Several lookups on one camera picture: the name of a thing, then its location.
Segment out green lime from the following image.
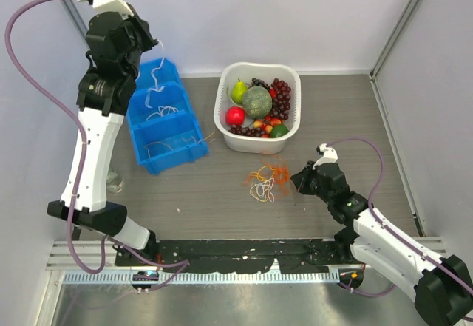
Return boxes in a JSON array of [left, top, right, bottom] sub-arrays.
[[270, 124, 289, 138]]

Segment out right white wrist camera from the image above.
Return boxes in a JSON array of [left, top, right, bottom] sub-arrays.
[[313, 143, 338, 169]]

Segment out dark red grape bunch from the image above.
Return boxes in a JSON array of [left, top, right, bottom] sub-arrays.
[[269, 78, 292, 120]]

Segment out green netted melon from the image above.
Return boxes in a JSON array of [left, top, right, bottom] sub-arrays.
[[242, 86, 272, 119]]

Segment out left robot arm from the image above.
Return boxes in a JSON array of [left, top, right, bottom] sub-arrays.
[[47, 11, 157, 266]]

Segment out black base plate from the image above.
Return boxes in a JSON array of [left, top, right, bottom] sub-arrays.
[[138, 239, 359, 274]]

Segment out blue plastic compartment bin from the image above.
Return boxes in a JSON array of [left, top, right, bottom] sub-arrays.
[[126, 58, 209, 175]]

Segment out green pear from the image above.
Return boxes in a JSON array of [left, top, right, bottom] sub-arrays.
[[231, 80, 248, 105]]

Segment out white plastic fruit basket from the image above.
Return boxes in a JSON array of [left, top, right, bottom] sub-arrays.
[[213, 62, 302, 154]]

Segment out small dark grape bunch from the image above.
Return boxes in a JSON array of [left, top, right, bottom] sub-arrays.
[[229, 126, 268, 137]]

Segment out clear glass bottle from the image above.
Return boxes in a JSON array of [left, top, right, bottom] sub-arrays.
[[106, 167, 124, 194]]

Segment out white slotted cable duct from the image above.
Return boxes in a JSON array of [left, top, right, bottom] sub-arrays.
[[63, 270, 340, 285]]

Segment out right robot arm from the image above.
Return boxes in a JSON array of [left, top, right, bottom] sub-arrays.
[[291, 161, 472, 325]]

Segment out red yellow cherries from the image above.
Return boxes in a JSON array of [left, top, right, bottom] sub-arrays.
[[253, 116, 284, 137]]

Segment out red apple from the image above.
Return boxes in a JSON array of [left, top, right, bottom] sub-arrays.
[[225, 106, 245, 126]]

